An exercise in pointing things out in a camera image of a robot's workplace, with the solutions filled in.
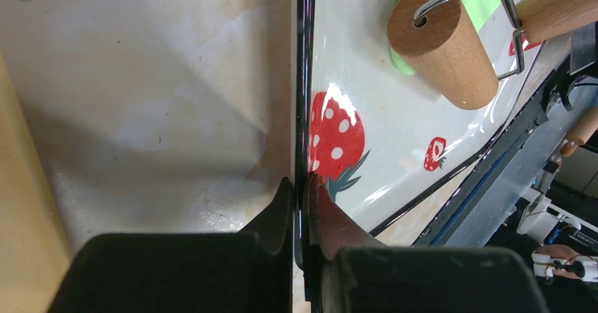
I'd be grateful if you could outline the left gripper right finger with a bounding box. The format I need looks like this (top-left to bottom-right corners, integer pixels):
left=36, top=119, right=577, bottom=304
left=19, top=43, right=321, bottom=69
left=303, top=173, right=548, bottom=312

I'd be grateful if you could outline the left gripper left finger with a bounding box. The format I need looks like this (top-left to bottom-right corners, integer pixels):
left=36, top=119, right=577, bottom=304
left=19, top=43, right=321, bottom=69
left=49, top=178, right=293, bottom=312

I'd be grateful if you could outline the white strawberry tray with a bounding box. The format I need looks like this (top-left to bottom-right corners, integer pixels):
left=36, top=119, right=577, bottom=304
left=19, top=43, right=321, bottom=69
left=292, top=0, right=568, bottom=302

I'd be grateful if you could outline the wooden rolling pin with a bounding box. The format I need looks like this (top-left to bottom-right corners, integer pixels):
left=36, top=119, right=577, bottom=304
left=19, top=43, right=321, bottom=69
left=386, top=0, right=597, bottom=110

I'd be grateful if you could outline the yellow tray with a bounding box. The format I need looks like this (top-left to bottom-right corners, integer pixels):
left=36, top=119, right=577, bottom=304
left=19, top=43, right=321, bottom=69
left=1, top=63, right=72, bottom=312

